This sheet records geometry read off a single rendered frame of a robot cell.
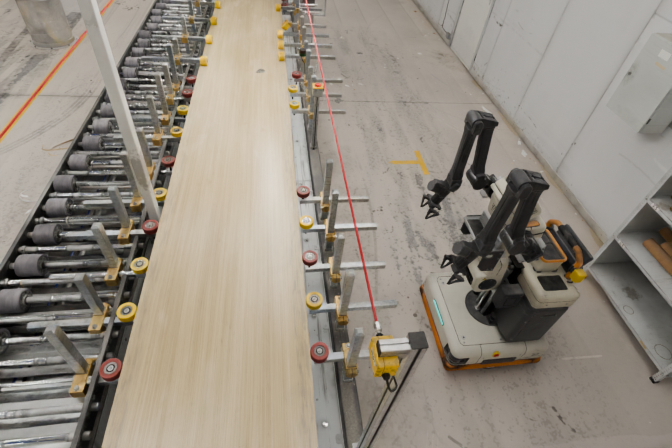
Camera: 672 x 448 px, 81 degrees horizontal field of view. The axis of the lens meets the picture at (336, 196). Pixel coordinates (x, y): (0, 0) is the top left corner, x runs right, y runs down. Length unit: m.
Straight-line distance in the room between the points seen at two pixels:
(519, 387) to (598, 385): 0.55
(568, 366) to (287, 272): 2.12
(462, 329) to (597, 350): 1.12
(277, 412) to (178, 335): 0.53
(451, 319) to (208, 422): 1.64
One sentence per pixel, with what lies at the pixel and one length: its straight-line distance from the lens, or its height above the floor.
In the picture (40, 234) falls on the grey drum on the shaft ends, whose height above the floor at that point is 0.84.
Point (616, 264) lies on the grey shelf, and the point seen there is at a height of 0.14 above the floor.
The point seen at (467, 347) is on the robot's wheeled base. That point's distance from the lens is 2.71.
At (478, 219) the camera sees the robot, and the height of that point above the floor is 1.04.
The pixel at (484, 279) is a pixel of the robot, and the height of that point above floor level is 0.78.
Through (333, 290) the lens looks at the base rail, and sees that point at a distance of 2.19.
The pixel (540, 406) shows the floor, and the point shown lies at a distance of 3.09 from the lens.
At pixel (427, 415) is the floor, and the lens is 2.77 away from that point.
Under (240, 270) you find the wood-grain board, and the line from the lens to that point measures 2.02.
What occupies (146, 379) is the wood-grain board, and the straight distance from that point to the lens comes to 1.84.
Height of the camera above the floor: 2.53
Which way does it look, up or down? 43 degrees down
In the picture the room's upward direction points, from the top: 8 degrees clockwise
